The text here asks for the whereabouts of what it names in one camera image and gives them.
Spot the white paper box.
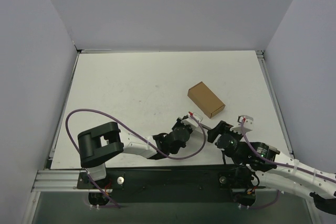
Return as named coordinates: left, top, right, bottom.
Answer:
left=198, top=123, right=212, bottom=131

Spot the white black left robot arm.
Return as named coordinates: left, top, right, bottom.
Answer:
left=77, top=116, right=198, bottom=188

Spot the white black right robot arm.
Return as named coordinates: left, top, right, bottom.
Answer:
left=207, top=115, right=335, bottom=215

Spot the brown folded cardboard box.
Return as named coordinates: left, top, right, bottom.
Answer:
left=187, top=82, right=225, bottom=119

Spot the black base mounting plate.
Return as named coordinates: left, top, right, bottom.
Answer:
left=76, top=164, right=261, bottom=205

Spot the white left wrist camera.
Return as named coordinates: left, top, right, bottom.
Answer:
left=181, top=112, right=203, bottom=130

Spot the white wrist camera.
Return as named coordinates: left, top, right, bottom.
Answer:
left=181, top=112, right=203, bottom=130
left=230, top=115, right=254, bottom=134

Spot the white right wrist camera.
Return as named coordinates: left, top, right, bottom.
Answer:
left=230, top=115, right=254, bottom=134

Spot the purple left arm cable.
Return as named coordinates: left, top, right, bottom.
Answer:
left=65, top=108, right=207, bottom=210

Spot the aluminium table frame rail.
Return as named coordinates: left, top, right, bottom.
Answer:
left=33, top=51, right=292, bottom=192

